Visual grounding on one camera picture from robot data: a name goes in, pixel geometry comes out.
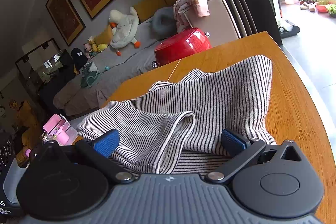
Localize striped grey knit garment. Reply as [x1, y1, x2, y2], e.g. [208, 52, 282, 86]
[77, 55, 275, 174]

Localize teal cloth on sofa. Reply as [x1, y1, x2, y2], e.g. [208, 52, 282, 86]
[80, 62, 101, 88]

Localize glass fish tank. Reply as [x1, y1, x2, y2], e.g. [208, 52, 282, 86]
[15, 38, 75, 98]

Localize grey sofa bed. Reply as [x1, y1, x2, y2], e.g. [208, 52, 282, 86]
[53, 16, 160, 117]

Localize yellow duck plush toys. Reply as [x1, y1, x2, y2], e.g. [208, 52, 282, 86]
[84, 36, 108, 59]

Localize red round stool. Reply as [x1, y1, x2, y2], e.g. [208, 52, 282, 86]
[151, 28, 211, 68]

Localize beige cabinet box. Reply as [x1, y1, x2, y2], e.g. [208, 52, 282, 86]
[184, 0, 241, 47]

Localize red framed picture left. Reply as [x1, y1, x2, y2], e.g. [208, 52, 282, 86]
[46, 0, 85, 46]

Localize white goose plush toy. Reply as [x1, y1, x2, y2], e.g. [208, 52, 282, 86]
[108, 7, 141, 56]

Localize red basin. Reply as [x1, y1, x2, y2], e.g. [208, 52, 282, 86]
[314, 1, 330, 13]

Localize dark grey round cushion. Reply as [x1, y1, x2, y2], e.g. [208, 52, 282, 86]
[150, 7, 177, 40]

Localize green leafy vegetables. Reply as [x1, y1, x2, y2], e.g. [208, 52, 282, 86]
[326, 3, 336, 18]

